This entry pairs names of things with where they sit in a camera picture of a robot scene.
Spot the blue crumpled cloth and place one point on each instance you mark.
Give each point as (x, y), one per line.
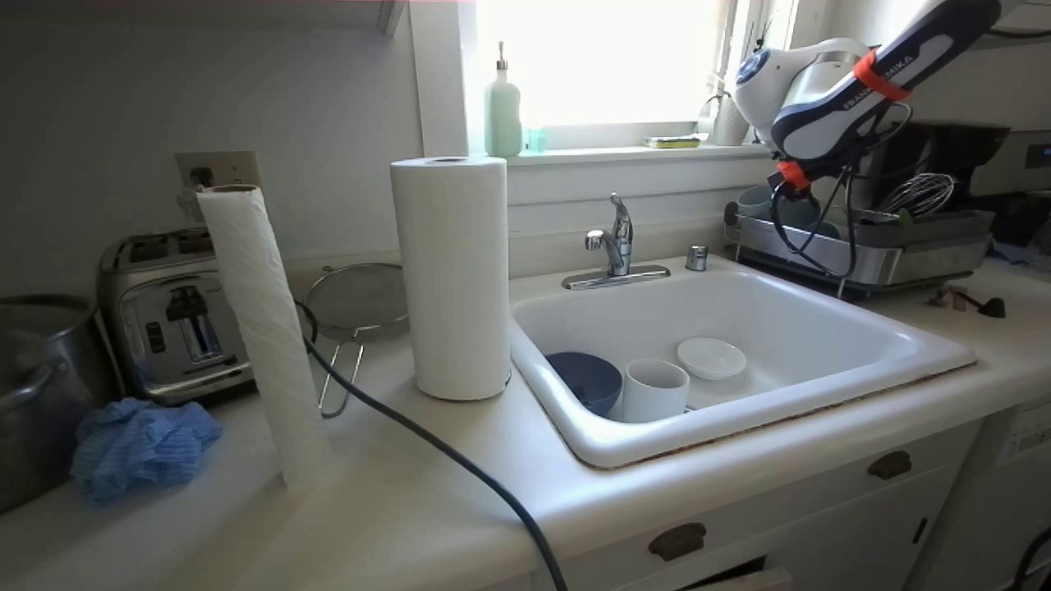
(142, 444)

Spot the dark blue bowl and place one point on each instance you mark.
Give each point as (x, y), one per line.
(585, 381)

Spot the silver toaster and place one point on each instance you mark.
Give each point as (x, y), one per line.
(176, 318)

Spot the white kitchen sink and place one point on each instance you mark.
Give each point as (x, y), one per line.
(832, 341)

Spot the chrome sink sprayer cap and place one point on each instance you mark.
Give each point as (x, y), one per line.
(697, 258)

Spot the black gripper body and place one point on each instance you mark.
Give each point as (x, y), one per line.
(838, 167)

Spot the thick white paper towel roll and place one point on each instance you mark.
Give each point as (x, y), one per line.
(451, 282)

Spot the thin white paper towel roll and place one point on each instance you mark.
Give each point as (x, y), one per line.
(266, 341)

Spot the large metal pot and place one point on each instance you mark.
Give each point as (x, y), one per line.
(38, 406)

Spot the chrome faucet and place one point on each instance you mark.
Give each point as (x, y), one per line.
(619, 246)

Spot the white cup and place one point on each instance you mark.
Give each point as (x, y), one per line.
(653, 391)

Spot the black ladle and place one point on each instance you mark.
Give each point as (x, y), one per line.
(974, 301)

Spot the white wall outlet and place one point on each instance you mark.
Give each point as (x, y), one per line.
(216, 171)

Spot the yellow green sponge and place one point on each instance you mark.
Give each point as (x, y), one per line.
(673, 144)

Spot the small white round dish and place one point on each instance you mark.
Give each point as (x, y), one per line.
(710, 359)

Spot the white upper cabinet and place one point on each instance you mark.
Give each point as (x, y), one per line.
(199, 11)

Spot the green soap bottle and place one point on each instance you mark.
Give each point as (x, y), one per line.
(504, 116)

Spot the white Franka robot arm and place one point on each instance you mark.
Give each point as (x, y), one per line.
(814, 84)

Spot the metal mesh strainer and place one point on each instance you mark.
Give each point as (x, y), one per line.
(359, 301)

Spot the white sink base cabinet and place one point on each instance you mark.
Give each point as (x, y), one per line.
(790, 513)

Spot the small teal glass jar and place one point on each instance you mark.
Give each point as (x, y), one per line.
(533, 140)

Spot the metal dish rack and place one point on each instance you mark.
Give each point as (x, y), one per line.
(920, 252)

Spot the white window frame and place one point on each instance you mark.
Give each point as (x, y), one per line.
(578, 136)

